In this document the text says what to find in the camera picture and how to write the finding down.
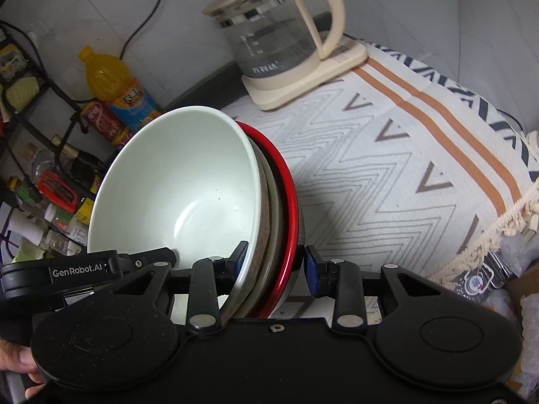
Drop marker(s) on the orange juice bottle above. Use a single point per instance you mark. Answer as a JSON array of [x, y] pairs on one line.
[[109, 79]]

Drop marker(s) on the cream kettle base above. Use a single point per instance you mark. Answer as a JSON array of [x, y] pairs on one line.
[[275, 92]]

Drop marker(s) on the black metal kitchen rack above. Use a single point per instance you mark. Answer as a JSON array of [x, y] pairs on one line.
[[33, 67]]

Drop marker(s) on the upper red drink can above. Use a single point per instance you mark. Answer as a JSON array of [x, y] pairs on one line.
[[106, 123]]

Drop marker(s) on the white cap spray bottle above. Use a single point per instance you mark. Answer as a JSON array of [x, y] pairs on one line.
[[20, 224]]

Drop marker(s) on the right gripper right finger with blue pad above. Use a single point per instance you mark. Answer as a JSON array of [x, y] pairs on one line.
[[341, 281]]

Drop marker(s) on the person's left hand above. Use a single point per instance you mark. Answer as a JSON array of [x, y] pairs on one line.
[[19, 359]]

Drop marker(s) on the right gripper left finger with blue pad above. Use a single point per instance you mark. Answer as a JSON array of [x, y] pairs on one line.
[[208, 276]]

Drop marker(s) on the red and black bowl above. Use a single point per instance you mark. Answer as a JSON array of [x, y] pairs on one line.
[[290, 257]]

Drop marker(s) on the glass electric kettle cream handle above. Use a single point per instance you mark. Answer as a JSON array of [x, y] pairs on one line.
[[270, 37]]

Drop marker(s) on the patterned fringed table cloth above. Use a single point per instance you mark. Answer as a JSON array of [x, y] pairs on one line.
[[395, 163]]

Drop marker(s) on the dark soy sauce bottle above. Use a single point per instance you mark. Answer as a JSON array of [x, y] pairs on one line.
[[83, 168]]

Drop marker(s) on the pale green bowl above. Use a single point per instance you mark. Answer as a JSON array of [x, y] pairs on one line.
[[189, 181], [272, 251]]

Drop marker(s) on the green carton box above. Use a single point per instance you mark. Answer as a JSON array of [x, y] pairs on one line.
[[27, 251]]

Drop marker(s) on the white label small jar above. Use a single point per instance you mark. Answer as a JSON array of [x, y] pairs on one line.
[[60, 244]]

